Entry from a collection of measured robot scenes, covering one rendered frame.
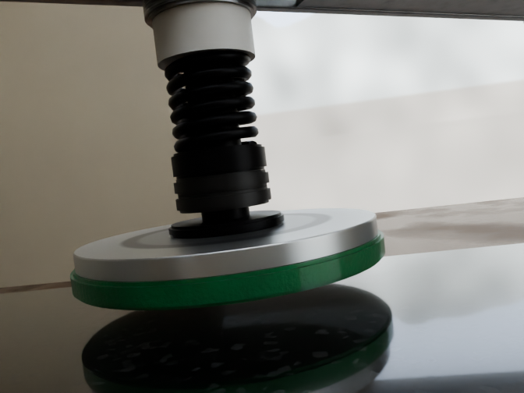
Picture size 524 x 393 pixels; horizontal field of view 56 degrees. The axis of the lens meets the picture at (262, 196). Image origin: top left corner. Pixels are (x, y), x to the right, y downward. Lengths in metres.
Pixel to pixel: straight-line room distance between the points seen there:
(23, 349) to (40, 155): 5.53
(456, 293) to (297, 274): 0.10
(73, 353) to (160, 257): 0.07
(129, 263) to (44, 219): 5.58
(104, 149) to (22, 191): 1.06
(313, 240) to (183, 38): 0.16
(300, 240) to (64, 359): 0.14
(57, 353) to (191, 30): 0.21
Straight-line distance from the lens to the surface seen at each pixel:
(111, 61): 5.55
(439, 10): 0.53
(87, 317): 0.37
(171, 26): 0.34
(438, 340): 0.25
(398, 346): 0.24
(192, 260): 0.26
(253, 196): 0.33
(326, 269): 0.27
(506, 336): 0.25
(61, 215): 5.74
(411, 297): 0.31
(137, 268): 0.27
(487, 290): 0.32
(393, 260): 0.42
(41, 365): 0.29
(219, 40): 0.34
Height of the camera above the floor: 0.95
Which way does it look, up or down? 3 degrees down
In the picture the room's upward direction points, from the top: 7 degrees counter-clockwise
